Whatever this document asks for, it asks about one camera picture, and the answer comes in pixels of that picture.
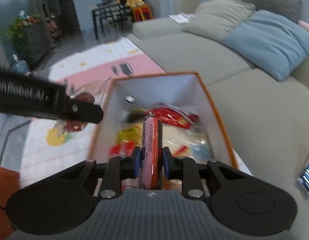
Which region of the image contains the red date snack bag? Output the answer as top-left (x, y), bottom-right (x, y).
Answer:
top-left (46, 77), bottom-right (112, 146)

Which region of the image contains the bagged sliced white bread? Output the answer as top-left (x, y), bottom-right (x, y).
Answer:
top-left (163, 125), bottom-right (210, 153)

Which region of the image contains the pink sausage stick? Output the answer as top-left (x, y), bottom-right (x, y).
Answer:
top-left (139, 112), bottom-right (163, 190)

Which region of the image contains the yellow waffle snack bag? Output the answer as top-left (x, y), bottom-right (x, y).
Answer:
top-left (116, 122), bottom-right (142, 145)

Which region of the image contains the red silver snack bag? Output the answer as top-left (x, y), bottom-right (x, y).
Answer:
top-left (146, 103), bottom-right (199, 129)

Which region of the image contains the peanut snack bag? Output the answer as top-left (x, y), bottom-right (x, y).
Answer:
top-left (109, 141), bottom-right (135, 158)

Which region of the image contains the black yellow snack packet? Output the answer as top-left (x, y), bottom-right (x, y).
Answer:
top-left (125, 108), bottom-right (147, 124)

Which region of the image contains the blue water jug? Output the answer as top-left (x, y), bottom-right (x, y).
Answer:
top-left (10, 54), bottom-right (29, 74)

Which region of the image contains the pink white checkered mat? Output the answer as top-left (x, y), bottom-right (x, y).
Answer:
top-left (19, 37), bottom-right (164, 187)

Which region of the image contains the dark grey cabinet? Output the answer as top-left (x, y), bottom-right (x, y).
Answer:
top-left (24, 23), bottom-right (51, 67)

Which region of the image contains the green potted plant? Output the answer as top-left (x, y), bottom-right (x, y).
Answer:
top-left (6, 10), bottom-right (42, 56)

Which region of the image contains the beige fabric sofa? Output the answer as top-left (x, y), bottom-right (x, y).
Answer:
top-left (129, 18), bottom-right (309, 239)

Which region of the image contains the orange white cardboard box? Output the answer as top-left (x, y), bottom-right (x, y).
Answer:
top-left (91, 72), bottom-right (238, 197)

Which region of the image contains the dark dining table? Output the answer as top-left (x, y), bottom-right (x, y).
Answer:
top-left (90, 2), bottom-right (134, 40)

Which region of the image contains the orange stool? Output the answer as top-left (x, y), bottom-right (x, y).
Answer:
top-left (132, 3), bottom-right (154, 22)

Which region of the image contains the light blue cushion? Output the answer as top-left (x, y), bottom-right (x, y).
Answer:
top-left (222, 10), bottom-right (309, 82)

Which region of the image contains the magazine on sofa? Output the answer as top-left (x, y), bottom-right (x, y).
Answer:
top-left (169, 12), bottom-right (195, 24)

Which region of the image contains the beige cushion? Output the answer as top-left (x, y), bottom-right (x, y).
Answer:
top-left (184, 0), bottom-right (256, 42)

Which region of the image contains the grey cushion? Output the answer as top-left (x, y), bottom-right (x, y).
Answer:
top-left (242, 0), bottom-right (302, 23)

